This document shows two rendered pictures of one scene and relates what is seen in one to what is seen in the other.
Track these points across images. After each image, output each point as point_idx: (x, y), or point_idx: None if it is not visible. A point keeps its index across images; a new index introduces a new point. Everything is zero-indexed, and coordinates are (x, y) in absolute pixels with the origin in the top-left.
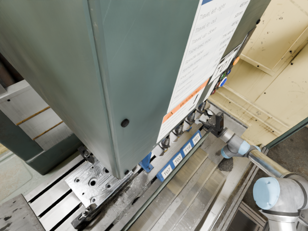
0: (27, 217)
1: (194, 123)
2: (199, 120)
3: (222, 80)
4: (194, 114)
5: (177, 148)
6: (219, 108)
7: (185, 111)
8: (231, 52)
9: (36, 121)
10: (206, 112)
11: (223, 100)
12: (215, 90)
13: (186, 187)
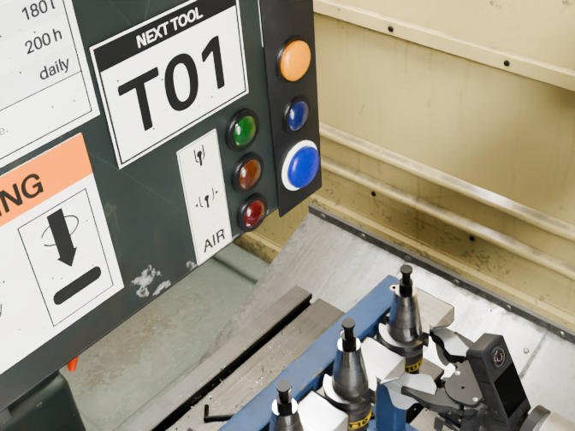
0: None
1: (437, 415)
2: (403, 388)
3: (288, 159)
4: (352, 359)
5: None
6: (564, 333)
7: (22, 300)
8: (182, 17)
9: None
10: (441, 348)
11: (569, 290)
12: (258, 208)
13: None
